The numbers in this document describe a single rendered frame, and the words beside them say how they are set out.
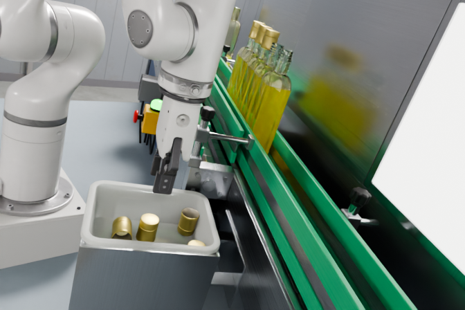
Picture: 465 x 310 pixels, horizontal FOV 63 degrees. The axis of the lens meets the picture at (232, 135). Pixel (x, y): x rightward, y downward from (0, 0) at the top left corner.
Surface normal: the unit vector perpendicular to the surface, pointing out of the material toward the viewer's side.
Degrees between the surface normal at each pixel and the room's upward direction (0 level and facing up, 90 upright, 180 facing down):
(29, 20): 82
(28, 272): 0
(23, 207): 4
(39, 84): 23
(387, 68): 90
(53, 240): 90
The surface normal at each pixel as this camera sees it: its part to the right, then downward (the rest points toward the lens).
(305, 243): -0.93, -0.17
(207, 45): 0.69, 0.46
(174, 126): 0.11, 0.31
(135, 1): -0.51, 0.11
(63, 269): 0.28, -0.89
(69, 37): 0.84, 0.29
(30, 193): 0.44, 0.39
